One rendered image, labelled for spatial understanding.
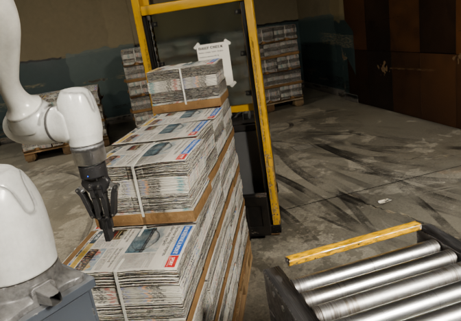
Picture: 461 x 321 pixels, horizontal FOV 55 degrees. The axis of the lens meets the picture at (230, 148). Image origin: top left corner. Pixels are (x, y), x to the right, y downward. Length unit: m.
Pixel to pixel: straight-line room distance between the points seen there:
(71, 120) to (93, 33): 7.07
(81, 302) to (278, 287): 0.50
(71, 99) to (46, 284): 0.48
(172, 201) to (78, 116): 0.51
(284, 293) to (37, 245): 0.61
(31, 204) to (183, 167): 0.67
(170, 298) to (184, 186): 0.37
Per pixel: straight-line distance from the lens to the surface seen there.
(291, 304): 1.16
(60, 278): 1.03
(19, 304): 1.00
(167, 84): 2.37
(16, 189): 0.95
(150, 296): 1.42
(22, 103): 1.29
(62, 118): 1.24
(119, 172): 1.59
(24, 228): 0.95
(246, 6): 2.80
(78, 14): 8.29
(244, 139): 3.07
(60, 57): 8.32
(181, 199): 1.54
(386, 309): 1.15
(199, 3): 2.85
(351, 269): 1.29
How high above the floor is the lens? 1.49
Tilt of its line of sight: 16 degrees down
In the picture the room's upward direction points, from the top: 9 degrees counter-clockwise
